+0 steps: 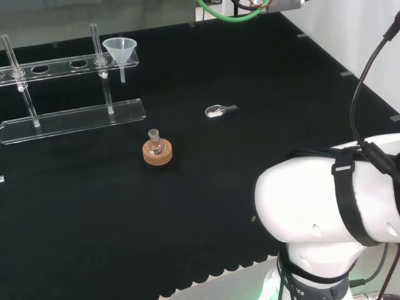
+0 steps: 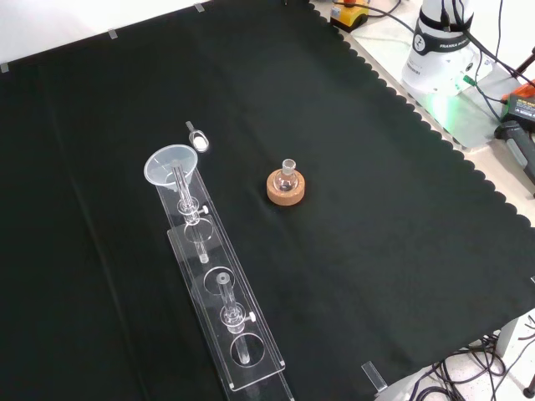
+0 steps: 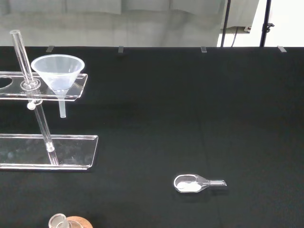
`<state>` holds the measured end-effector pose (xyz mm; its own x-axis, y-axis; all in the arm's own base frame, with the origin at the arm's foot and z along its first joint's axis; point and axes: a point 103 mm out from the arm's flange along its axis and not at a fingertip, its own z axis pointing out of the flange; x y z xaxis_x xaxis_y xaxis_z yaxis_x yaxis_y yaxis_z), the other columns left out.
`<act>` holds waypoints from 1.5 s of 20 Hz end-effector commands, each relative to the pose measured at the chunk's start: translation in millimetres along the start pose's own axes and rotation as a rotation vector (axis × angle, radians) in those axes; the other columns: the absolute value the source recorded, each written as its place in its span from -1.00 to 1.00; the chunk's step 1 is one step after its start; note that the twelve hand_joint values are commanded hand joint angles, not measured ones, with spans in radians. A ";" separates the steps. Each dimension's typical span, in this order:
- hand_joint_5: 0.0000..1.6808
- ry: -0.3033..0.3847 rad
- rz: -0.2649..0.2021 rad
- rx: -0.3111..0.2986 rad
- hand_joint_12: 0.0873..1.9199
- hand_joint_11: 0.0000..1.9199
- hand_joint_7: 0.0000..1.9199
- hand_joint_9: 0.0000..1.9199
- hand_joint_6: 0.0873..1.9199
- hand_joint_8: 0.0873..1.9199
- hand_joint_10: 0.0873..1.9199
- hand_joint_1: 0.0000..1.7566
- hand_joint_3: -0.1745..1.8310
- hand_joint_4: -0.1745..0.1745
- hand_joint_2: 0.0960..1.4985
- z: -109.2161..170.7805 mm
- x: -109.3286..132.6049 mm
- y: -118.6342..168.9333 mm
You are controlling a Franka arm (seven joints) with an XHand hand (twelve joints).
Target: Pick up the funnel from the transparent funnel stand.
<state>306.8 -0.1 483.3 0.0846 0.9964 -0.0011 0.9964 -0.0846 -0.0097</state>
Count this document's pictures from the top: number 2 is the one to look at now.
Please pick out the small round-bottom glass flask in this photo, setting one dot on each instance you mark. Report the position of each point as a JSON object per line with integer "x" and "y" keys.
{"x": 286, "y": 179}

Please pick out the clear acrylic strip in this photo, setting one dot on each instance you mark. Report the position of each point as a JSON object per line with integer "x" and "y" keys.
{"x": 373, "y": 377}

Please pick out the clear weighing funnel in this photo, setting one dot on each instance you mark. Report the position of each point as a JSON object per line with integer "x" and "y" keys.
{"x": 200, "y": 142}

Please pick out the yellow stop button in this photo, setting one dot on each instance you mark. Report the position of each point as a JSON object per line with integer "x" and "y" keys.
{"x": 349, "y": 19}

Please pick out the black red tripod leg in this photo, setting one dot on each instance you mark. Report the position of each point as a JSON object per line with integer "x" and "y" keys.
{"x": 526, "y": 64}

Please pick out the black power adapter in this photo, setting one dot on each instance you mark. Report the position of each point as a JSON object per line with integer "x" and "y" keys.
{"x": 520, "y": 109}

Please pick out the grey metal base plate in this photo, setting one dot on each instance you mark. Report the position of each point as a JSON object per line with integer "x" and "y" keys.
{"x": 472, "y": 123}

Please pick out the clear tape strip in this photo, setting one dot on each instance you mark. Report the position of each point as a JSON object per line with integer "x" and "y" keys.
{"x": 113, "y": 34}
{"x": 4, "y": 67}
{"x": 198, "y": 6}

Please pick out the translucent plastic funnel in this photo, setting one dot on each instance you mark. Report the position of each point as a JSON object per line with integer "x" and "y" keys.
{"x": 161, "y": 168}

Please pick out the clear acrylic funnel stand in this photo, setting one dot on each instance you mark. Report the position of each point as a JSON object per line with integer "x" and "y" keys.
{"x": 255, "y": 359}

